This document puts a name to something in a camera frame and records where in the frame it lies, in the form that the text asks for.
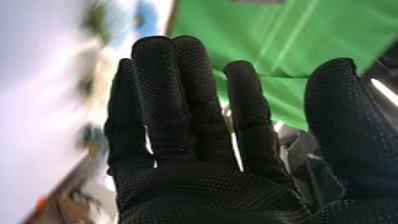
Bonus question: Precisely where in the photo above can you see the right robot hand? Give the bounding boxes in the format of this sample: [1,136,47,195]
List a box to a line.
[102,34,398,224]

